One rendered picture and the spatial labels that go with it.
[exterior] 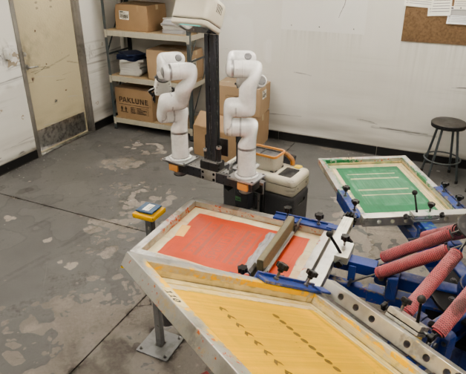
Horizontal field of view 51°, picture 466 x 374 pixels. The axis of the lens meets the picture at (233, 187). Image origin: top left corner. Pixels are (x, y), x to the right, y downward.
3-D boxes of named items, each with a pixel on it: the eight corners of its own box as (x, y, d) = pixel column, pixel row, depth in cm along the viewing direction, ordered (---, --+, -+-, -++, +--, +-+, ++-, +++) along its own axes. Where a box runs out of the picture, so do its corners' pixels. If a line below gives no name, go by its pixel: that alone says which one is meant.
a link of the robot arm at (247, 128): (257, 151, 249) (258, 121, 242) (231, 151, 249) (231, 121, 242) (257, 144, 257) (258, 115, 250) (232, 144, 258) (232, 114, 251)
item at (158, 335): (135, 350, 301) (119, 214, 259) (155, 327, 319) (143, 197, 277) (166, 362, 293) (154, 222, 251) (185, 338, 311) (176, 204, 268)
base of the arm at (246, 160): (245, 166, 270) (245, 139, 263) (265, 171, 264) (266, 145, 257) (229, 176, 258) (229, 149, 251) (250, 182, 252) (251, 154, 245)
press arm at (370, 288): (198, 256, 242) (198, 245, 239) (204, 249, 246) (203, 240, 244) (474, 331, 195) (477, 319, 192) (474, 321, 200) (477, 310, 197)
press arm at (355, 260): (333, 267, 211) (335, 257, 208) (337, 260, 216) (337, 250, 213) (374, 277, 204) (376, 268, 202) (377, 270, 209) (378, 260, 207)
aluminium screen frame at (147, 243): (130, 257, 224) (129, 251, 222) (192, 202, 271) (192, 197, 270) (294, 306, 194) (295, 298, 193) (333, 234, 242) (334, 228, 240)
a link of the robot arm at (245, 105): (263, 67, 226) (222, 67, 226) (260, 139, 247) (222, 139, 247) (262, 57, 238) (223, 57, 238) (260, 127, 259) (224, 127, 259)
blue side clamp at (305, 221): (271, 227, 251) (272, 215, 247) (275, 222, 255) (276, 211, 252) (329, 240, 239) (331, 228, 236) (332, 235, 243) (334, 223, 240)
